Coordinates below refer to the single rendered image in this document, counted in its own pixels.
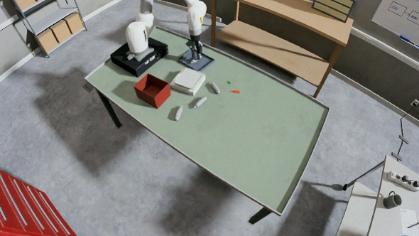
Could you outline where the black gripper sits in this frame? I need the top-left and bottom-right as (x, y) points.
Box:
(188, 34), (203, 60)

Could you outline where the red open box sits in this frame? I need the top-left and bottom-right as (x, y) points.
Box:
(134, 73), (171, 109)

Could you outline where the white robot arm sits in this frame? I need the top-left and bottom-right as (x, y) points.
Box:
(126, 0), (206, 61)

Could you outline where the white digital scale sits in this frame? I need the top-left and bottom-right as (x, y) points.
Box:
(170, 68), (205, 96)

